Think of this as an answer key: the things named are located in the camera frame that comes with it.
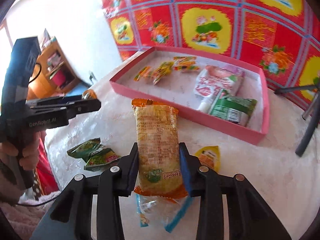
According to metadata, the orange cracker packet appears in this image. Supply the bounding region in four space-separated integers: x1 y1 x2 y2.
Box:
131 99 188 199

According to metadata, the green Nabati wafer packet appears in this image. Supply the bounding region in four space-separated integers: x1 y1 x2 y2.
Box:
208 89 258 127

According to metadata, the pink snack pouch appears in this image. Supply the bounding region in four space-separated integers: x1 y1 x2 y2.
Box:
194 65 245 113

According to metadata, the rainbow candy tube packet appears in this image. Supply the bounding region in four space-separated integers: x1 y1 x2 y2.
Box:
134 66 152 81

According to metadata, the small yellow candy packet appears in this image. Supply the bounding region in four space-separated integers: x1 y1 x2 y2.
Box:
152 61 174 85

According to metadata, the orange yellow candy packet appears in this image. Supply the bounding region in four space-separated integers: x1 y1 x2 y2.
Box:
173 56 200 72

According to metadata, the person's left hand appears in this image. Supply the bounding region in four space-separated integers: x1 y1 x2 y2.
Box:
1 132 41 171

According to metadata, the yellow jelly cup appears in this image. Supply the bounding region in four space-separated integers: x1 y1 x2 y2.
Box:
194 146 221 173

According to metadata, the green candy packet lower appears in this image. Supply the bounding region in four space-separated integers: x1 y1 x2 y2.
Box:
84 147 121 172

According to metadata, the green candy packet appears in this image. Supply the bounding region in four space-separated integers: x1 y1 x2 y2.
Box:
84 147 121 172
67 138 100 161

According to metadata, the clear blue-edged snack bag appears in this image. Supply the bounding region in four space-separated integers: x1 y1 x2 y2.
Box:
135 194 193 233

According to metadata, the green candy packet upper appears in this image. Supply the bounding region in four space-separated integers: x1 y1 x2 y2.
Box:
67 138 100 161

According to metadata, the wooden shelf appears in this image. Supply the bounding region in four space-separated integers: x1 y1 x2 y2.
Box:
27 38 81 100

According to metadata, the orange jelly cup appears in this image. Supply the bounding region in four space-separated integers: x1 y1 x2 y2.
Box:
81 89 97 100

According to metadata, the pink cardboard box tray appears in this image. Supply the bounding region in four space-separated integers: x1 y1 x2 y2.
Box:
110 47 270 145

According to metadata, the pink fluffy sleeve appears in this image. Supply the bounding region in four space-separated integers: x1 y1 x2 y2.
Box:
1 191 61 239

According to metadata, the black tripod stand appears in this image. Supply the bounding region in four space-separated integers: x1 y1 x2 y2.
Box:
274 77 320 157

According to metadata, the red floral wall cloth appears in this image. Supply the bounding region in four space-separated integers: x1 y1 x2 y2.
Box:
101 0 319 89

